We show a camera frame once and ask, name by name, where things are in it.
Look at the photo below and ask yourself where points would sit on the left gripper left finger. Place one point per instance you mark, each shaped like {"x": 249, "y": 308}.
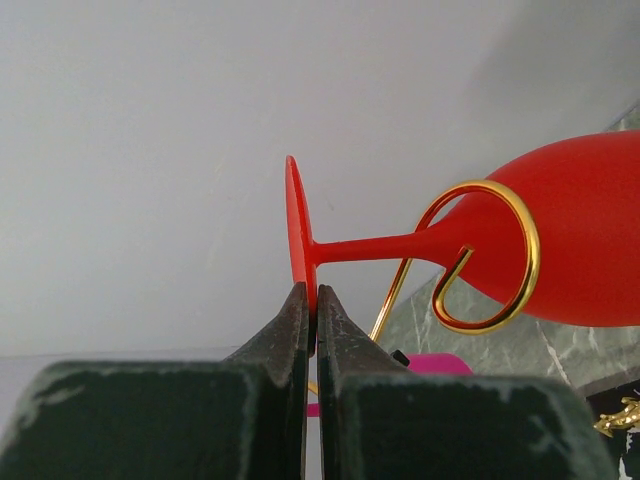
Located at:
{"x": 243, "y": 417}

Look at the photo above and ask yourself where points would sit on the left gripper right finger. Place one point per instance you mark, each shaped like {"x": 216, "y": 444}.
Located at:
{"x": 379, "y": 420}

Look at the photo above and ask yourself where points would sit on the pink plastic wine glass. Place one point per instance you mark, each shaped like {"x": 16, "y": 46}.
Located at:
{"x": 420, "y": 364}

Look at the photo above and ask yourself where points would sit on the red plastic wine glass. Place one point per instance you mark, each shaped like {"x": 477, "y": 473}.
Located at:
{"x": 553, "y": 233}

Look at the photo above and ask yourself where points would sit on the gold wine glass rack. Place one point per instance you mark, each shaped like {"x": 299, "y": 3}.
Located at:
{"x": 560, "y": 254}

